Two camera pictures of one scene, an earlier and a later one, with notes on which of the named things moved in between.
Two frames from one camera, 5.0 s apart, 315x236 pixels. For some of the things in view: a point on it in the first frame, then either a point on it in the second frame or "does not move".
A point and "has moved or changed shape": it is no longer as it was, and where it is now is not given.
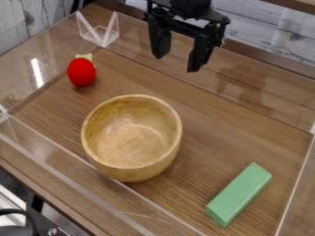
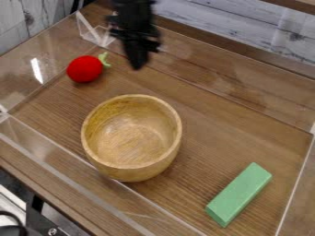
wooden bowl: (133, 136) does not move
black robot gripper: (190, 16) -> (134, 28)
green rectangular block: (236, 196) does not move
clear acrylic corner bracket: (99, 35) does not move
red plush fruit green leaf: (82, 70) has moved or changed shape
